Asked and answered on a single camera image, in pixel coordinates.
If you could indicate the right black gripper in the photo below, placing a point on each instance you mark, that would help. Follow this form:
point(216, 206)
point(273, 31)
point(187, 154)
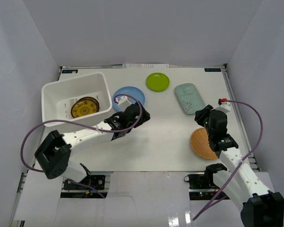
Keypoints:
point(200, 115)

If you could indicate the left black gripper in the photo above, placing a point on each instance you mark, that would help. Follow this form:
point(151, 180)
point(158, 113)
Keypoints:
point(140, 113)

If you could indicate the pale green oblong dish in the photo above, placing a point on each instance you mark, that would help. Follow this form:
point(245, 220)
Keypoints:
point(189, 98)

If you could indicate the blue round plate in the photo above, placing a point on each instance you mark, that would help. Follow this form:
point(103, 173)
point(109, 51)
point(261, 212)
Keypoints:
point(133, 91)

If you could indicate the orange woven round plate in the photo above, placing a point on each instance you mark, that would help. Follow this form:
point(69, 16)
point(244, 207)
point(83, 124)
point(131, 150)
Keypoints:
point(200, 144)

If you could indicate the green round plate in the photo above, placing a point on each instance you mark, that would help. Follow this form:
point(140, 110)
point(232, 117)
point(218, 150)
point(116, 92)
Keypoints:
point(157, 81)

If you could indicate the yellow patterned plate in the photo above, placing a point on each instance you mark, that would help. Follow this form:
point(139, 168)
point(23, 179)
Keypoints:
point(85, 106)

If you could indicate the white plastic bin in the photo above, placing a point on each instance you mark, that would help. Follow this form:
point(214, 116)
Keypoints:
point(59, 97)

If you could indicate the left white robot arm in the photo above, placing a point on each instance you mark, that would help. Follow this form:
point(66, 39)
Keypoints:
point(55, 151)

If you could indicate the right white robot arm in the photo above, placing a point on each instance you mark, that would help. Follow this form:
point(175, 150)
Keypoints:
point(257, 204)

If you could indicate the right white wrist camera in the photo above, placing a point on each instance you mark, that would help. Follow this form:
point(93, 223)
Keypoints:
point(224, 105)

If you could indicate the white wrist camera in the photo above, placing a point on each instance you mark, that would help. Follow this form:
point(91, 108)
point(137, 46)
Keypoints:
point(122, 102)
point(224, 105)

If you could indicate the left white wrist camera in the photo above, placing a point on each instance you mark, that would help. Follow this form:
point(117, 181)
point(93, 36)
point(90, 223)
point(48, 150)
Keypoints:
point(122, 102)

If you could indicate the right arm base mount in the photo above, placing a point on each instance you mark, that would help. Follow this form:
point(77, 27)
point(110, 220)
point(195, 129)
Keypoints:
point(199, 188)

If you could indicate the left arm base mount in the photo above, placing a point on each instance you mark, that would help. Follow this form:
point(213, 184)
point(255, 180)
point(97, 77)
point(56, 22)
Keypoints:
point(91, 187)

